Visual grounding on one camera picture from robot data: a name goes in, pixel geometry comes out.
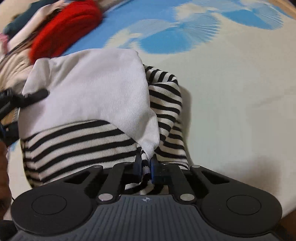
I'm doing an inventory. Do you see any black white striped garment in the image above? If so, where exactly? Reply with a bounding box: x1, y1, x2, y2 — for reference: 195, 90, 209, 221
18, 49, 189, 187

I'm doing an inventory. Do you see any beige folded blanket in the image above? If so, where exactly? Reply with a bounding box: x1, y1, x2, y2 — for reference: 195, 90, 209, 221
1, 49, 34, 93

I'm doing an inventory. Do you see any white folded bedding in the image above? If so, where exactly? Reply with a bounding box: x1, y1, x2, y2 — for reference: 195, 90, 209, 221
1, 1, 72, 61

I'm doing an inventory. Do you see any pink white cloth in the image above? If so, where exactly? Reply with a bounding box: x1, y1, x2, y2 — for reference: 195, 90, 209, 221
0, 33, 9, 46

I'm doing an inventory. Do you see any teal shark plush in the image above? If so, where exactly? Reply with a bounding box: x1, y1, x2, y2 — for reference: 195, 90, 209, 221
2, 0, 57, 39

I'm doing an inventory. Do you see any red pillow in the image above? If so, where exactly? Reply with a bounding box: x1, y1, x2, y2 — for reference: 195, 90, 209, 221
29, 1, 103, 63

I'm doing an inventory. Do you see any blue white patterned bedsheet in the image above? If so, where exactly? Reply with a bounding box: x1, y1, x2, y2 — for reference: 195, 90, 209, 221
1, 1, 295, 217

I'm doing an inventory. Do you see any wooden bed frame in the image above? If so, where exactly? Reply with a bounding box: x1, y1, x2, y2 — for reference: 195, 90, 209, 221
269, 0, 296, 19

